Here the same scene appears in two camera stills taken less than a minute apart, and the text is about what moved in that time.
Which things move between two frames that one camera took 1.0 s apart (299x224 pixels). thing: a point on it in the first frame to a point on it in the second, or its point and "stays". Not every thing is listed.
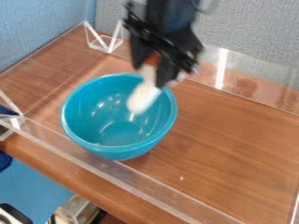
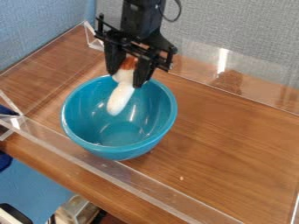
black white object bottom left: x=14 y=216 stays
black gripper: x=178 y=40 to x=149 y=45
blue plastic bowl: x=111 y=132 stays
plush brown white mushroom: x=147 y=91 to x=125 y=89
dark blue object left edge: x=6 y=159 stays
